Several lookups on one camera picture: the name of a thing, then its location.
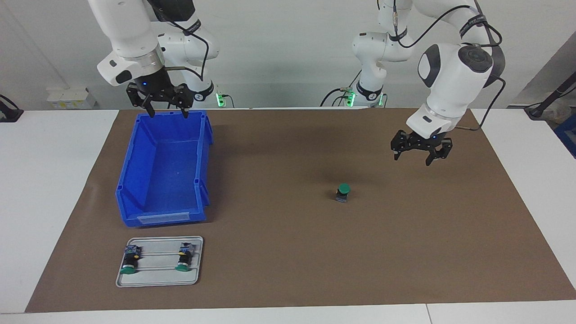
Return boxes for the green button with yellow mark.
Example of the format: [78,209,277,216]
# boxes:
[175,242,195,272]

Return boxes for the brown table mat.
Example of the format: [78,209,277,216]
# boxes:
[25,107,576,313]

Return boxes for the black table clamp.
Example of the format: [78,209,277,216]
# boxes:
[0,94,24,123]

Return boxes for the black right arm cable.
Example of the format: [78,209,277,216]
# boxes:
[148,0,210,86]

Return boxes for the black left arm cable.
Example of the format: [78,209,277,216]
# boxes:
[391,0,507,132]

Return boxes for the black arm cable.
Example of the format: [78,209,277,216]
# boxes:
[148,0,210,86]
[391,0,507,132]

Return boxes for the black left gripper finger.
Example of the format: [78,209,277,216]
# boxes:
[425,138,454,167]
[390,130,408,161]

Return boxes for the blue plastic storage bin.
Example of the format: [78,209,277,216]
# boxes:
[115,110,214,228]

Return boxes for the green button with silver label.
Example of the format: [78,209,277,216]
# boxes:
[119,245,142,276]

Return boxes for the blue crate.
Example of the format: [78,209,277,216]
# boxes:
[554,115,576,159]

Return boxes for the black stand pole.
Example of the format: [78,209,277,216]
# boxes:
[524,72,576,120]

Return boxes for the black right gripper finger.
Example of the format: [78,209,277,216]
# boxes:
[126,84,156,119]
[174,84,195,119]

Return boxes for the grey metal tray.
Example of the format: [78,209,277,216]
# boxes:
[116,236,204,288]

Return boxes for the white boxes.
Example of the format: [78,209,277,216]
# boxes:
[46,87,97,109]

